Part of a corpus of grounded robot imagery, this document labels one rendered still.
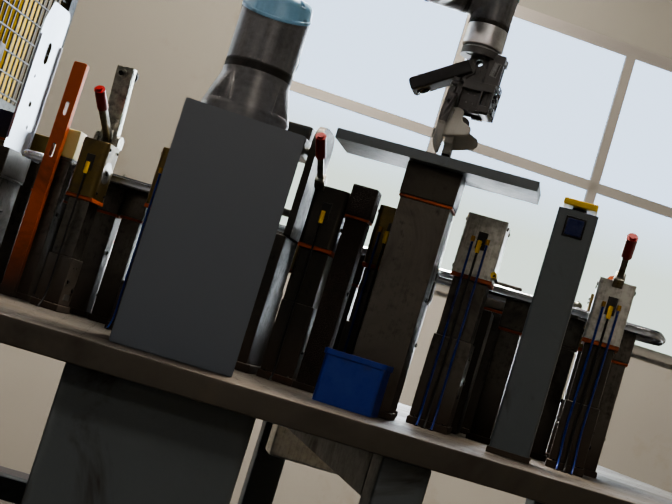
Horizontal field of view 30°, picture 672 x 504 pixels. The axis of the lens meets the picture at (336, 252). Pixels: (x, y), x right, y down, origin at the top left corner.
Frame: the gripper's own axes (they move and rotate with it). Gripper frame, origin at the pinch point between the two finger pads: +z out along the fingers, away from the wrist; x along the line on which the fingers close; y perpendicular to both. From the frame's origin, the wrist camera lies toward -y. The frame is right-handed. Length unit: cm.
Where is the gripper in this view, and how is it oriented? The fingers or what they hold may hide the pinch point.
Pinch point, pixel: (438, 154)
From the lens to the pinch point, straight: 226.1
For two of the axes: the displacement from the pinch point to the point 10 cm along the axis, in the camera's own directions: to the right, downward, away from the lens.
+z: -2.9, 9.5, -0.8
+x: 2.4, 1.5, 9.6
